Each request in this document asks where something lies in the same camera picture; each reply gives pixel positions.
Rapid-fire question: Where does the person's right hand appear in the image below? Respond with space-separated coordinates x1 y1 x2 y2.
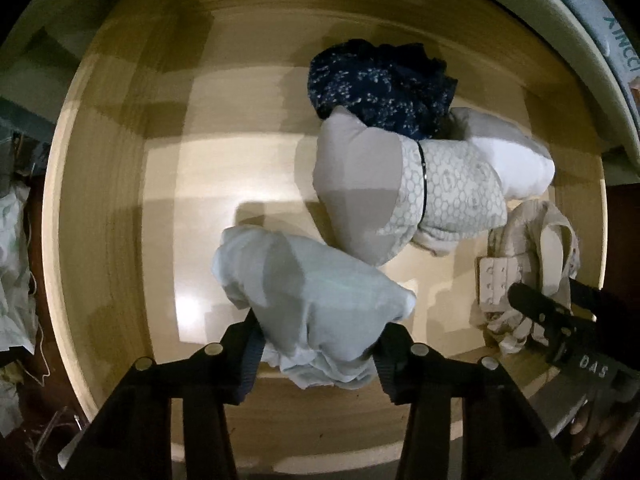
567 402 631 461

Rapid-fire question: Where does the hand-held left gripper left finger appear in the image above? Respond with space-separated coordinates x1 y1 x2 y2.
57 309 268 480

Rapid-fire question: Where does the navy speckled underwear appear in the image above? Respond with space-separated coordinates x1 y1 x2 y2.
307 39 460 141

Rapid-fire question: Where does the light blue underwear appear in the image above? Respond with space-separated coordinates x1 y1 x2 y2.
212 225 418 392

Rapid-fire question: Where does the wooden drawer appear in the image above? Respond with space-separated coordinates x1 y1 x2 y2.
41 0 608 463

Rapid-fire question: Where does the clear plastic packaging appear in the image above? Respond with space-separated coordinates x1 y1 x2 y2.
30 405 88 468

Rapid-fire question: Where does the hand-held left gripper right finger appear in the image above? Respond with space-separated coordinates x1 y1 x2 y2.
375 322 576 480

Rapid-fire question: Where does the white underwear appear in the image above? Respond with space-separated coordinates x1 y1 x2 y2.
447 106 557 201

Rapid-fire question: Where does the pile of clothes at left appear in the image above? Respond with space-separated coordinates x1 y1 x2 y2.
0 180 51 356

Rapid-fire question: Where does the grey honeycomb patterned underwear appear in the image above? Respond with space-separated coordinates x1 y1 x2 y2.
312 105 508 267

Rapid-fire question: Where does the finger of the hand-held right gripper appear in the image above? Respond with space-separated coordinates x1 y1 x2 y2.
570 279 632 327
507 282 577 362

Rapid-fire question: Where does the beige bra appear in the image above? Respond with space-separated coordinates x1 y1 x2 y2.
472 199 585 357

